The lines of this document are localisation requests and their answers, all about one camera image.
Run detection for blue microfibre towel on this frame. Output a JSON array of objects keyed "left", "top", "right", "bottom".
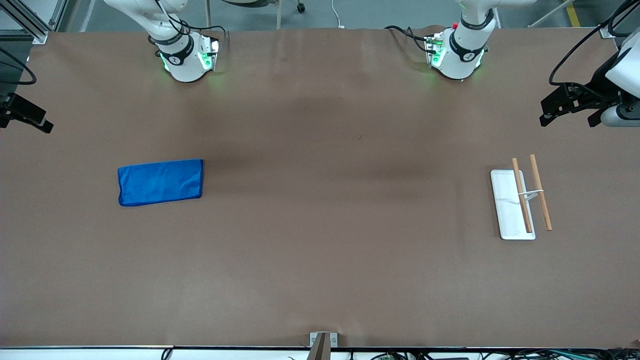
[{"left": 117, "top": 159, "right": 204, "bottom": 207}]

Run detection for brown table cover sheet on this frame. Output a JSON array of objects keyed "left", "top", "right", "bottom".
[{"left": 0, "top": 27, "right": 640, "bottom": 349}]

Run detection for wheeled stand legs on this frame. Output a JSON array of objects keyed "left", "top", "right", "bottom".
[{"left": 205, "top": 0, "right": 307, "bottom": 31}]

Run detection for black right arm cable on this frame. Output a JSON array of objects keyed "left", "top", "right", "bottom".
[{"left": 0, "top": 49, "right": 38, "bottom": 86}]

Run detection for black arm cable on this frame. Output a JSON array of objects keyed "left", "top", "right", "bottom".
[
  {"left": 548, "top": 0, "right": 640, "bottom": 87},
  {"left": 0, "top": 49, "right": 38, "bottom": 86}
]

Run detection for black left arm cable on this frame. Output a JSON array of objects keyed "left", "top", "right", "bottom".
[{"left": 548, "top": 0, "right": 640, "bottom": 87}]

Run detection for aluminium frame profile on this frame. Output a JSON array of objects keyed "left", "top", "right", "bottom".
[{"left": 0, "top": 0, "right": 68, "bottom": 45}]

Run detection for black left base cable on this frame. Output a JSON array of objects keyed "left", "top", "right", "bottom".
[{"left": 384, "top": 25, "right": 435, "bottom": 54}]

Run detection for black base cable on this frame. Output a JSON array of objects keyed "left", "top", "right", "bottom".
[
  {"left": 384, "top": 25, "right": 435, "bottom": 54},
  {"left": 148, "top": 0, "right": 230, "bottom": 51}
]

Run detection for black right base cable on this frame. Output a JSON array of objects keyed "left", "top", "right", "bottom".
[{"left": 148, "top": 0, "right": 230, "bottom": 51}]

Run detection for white floor cable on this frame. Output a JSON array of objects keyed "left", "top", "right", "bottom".
[{"left": 331, "top": 0, "right": 347, "bottom": 29}]

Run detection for grey metal mounting bracket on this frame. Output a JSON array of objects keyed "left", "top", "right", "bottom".
[{"left": 309, "top": 331, "right": 339, "bottom": 360}]

